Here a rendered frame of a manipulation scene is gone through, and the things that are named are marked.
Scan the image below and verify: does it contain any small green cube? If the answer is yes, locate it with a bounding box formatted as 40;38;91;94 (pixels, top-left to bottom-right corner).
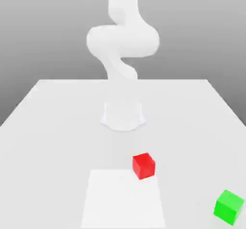
213;189;245;226

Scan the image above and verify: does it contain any small red cube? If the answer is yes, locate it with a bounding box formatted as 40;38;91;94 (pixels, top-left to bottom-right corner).
132;152;156;181

